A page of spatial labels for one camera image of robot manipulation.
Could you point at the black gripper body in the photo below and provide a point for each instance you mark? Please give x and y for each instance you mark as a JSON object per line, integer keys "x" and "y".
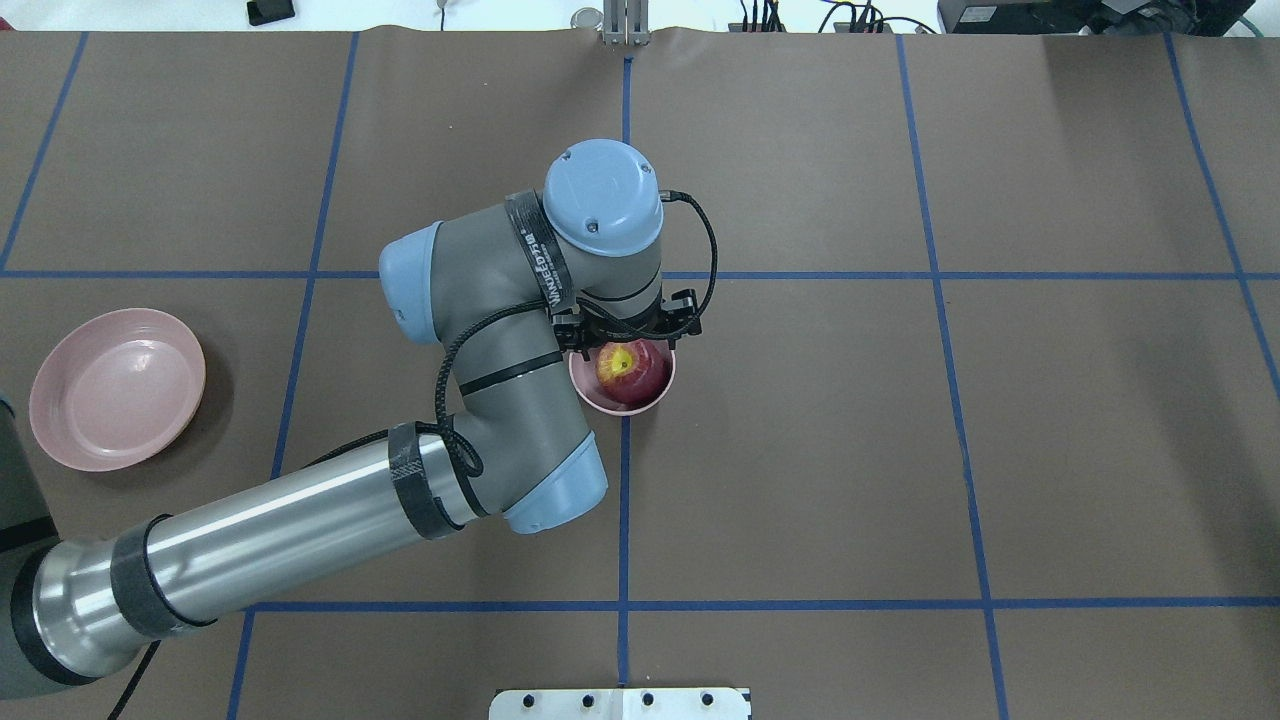
{"x": 684, "y": 318}

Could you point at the red apple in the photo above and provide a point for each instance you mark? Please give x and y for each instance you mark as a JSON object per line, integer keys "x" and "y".
{"x": 632, "y": 373}

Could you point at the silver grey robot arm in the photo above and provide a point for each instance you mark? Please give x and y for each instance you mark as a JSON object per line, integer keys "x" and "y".
{"x": 506, "y": 291}

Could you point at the pink bowl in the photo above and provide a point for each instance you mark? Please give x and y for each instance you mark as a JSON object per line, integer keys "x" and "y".
{"x": 582, "y": 377}

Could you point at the pink plate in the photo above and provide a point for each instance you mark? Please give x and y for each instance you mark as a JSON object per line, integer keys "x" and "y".
{"x": 117, "y": 390}

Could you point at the brown paper table mat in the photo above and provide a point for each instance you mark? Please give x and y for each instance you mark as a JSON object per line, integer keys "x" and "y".
{"x": 983, "y": 423}

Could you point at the small black square device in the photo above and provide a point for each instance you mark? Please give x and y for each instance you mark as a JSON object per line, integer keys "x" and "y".
{"x": 263, "y": 12}

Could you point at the aluminium frame post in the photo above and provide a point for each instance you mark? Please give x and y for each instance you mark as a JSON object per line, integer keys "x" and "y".
{"x": 626, "y": 22}

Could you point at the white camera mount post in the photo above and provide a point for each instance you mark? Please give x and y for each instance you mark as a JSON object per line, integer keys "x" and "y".
{"x": 623, "y": 703}

